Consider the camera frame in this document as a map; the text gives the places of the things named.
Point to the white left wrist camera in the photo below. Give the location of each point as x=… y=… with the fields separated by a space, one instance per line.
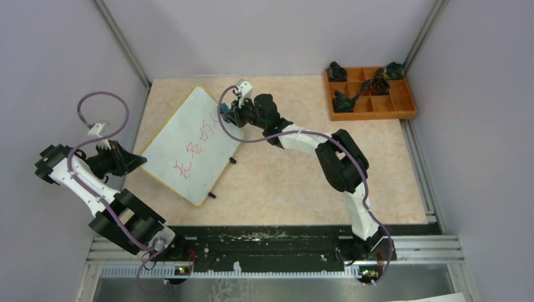
x=98 y=131

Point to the dark rolled cloth centre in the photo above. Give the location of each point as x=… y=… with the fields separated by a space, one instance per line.
x=379 y=86

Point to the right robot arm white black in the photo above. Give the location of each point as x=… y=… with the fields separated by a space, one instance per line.
x=342 y=162

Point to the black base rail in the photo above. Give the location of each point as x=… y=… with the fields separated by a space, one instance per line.
x=292 y=250

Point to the dark rolled cloth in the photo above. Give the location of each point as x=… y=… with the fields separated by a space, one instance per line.
x=336 y=73
x=393 y=71
x=379 y=86

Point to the dark rolled cloth far left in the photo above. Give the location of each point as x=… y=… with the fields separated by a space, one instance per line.
x=336 y=73

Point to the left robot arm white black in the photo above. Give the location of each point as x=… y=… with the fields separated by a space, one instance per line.
x=119 y=216

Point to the white whiteboard with yellow frame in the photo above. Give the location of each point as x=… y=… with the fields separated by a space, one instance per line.
x=190 y=152

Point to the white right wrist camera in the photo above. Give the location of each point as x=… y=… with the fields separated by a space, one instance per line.
x=243 y=91

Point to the dark cloth lower left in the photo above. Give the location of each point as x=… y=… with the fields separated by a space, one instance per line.
x=351 y=97

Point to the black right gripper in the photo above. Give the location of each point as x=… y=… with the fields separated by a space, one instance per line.
x=234 y=114

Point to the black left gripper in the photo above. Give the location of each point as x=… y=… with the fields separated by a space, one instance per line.
x=123 y=160

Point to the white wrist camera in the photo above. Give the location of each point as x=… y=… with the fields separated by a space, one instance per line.
x=243 y=91
x=98 y=131

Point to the dark rolled cloth top right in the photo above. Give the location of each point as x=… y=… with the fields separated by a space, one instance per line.
x=393 y=71

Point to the orange compartment tray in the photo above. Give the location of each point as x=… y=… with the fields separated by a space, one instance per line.
x=398 y=105

